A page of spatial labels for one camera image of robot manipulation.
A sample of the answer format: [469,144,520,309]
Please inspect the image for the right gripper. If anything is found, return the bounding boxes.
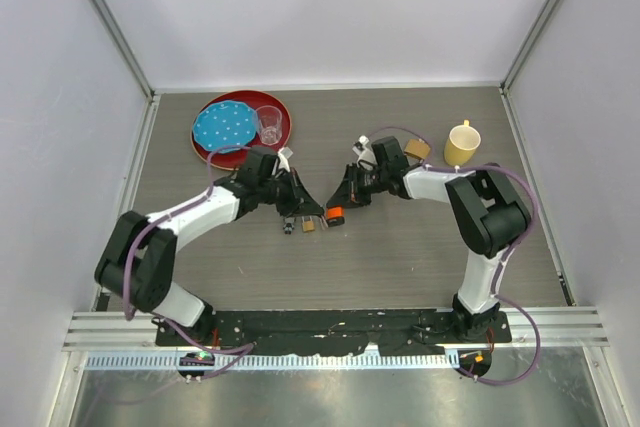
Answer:
[328,162,390,210]

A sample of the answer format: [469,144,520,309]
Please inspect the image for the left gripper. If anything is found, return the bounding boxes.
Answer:
[258,167,322,219]

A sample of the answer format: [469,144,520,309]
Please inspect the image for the small brass padlock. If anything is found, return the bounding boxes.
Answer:
[301,216,316,233]

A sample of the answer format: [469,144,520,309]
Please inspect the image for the orange black padlock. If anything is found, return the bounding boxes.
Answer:
[326,206,345,227]

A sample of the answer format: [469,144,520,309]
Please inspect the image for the panda keychain with keys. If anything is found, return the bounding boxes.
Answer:
[283,217,296,235]

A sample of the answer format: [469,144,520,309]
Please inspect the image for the large brass padlock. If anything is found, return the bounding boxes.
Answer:
[404,139,431,161]

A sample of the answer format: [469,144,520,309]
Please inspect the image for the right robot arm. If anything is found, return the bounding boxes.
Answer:
[326,136,532,342]

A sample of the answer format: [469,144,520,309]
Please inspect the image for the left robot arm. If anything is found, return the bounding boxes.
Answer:
[94,145,324,346]

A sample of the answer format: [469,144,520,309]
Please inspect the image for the clear plastic cup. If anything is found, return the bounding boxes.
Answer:
[256,105,282,146]

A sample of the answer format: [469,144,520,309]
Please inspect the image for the red round tray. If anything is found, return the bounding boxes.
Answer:
[190,90,292,171]

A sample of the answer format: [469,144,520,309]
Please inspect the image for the blue dotted plate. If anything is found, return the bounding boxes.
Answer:
[192,100,257,154]

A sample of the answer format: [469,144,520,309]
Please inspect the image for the beige mug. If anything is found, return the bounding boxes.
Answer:
[444,119,482,166]

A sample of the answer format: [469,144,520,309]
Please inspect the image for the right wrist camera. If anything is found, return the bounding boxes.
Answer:
[352,135,376,165]

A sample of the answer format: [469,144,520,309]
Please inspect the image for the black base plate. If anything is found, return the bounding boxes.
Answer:
[183,309,512,357]

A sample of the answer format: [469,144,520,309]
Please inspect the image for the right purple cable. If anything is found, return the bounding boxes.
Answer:
[367,125,542,389]

